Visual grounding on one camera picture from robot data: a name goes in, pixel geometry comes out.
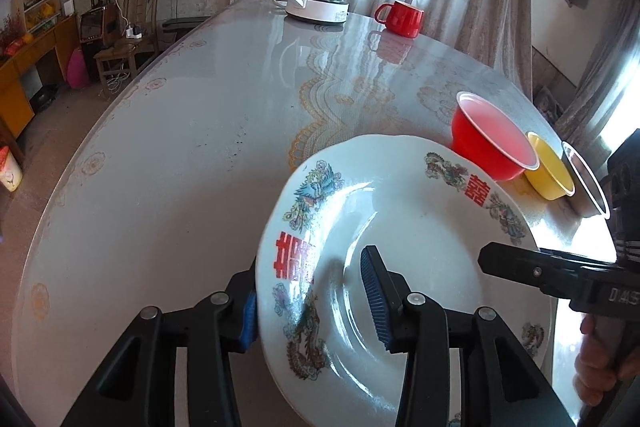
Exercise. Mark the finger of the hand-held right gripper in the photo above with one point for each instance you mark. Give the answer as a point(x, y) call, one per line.
point(525, 267)

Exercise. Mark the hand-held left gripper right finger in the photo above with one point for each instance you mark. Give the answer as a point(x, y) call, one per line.
point(372, 297)

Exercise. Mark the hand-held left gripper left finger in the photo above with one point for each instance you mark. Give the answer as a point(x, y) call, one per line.
point(247, 322)

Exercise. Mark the white plate with phoenix print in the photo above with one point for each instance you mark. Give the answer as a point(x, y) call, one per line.
point(425, 232)

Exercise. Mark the yellow bowl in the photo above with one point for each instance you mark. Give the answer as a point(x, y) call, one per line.
point(547, 179)

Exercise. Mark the clear plastic bowl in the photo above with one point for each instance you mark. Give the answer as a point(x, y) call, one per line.
point(587, 192)

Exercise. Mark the red plastic bowl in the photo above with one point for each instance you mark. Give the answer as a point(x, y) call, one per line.
point(480, 142)

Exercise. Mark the person's right hand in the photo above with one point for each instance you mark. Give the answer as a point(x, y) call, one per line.
point(592, 367)

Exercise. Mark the printed picture board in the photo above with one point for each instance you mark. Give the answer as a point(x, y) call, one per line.
point(547, 104)

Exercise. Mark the red mug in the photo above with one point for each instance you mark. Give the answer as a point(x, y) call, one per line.
point(402, 19)

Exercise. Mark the white bucket with red lid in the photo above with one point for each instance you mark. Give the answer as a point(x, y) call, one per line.
point(9, 169)

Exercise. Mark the pink bag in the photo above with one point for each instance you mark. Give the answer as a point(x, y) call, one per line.
point(77, 69)

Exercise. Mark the white power strip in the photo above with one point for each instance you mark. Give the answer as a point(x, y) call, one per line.
point(133, 32)

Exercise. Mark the wooden cabinet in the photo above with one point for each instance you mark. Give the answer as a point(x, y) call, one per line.
point(30, 57)

